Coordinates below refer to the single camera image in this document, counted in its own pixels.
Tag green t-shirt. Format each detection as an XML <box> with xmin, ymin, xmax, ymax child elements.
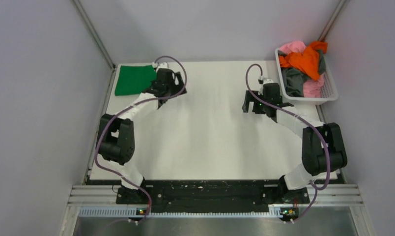
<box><xmin>114</xmin><ymin>65</ymin><xmax>156</xmax><ymax>96</ymax></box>

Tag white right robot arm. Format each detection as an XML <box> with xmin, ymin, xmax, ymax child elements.
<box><xmin>242</xmin><ymin>83</ymin><xmax>347</xmax><ymax>203</ymax></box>

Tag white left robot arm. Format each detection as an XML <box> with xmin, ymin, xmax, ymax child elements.
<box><xmin>94</xmin><ymin>68</ymin><xmax>186</xmax><ymax>203</ymax></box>

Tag grey t-shirt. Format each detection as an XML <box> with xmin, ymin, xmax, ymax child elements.
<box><xmin>277</xmin><ymin>49</ymin><xmax>327</xmax><ymax>97</ymax></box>

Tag pink t-shirt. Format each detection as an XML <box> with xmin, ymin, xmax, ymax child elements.
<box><xmin>279</xmin><ymin>40</ymin><xmax>325</xmax><ymax>98</ymax></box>

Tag orange t-shirt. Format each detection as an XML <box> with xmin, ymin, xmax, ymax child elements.
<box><xmin>279</xmin><ymin>41</ymin><xmax>328</xmax><ymax>81</ymax></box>

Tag white laundry basket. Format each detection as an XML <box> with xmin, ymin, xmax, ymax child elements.
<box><xmin>275</xmin><ymin>47</ymin><xmax>339</xmax><ymax>105</ymax></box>

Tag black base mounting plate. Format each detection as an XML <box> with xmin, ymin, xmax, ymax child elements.
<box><xmin>116</xmin><ymin>180</ymin><xmax>310</xmax><ymax>213</ymax></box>

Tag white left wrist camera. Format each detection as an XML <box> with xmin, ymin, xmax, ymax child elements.
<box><xmin>152</xmin><ymin>62</ymin><xmax>169</xmax><ymax>71</ymax></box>

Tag aluminium front rail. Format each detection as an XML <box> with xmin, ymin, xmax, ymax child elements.
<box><xmin>68</xmin><ymin>181</ymin><xmax>364</xmax><ymax>207</ymax></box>

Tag aluminium frame rail left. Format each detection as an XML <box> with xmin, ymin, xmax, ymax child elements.
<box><xmin>70</xmin><ymin>0</ymin><xmax>115</xmax><ymax>185</ymax></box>

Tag aluminium frame rail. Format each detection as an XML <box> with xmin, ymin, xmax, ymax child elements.
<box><xmin>318</xmin><ymin>0</ymin><xmax>349</xmax><ymax>42</ymax></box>
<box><xmin>70</xmin><ymin>0</ymin><xmax>115</xmax><ymax>185</ymax></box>

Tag aluminium frame rail right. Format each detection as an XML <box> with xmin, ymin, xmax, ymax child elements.
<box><xmin>318</xmin><ymin>0</ymin><xmax>349</xmax><ymax>42</ymax></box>

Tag white slotted cable duct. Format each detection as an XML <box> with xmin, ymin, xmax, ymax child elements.
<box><xmin>79</xmin><ymin>206</ymin><xmax>283</xmax><ymax>218</ymax></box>

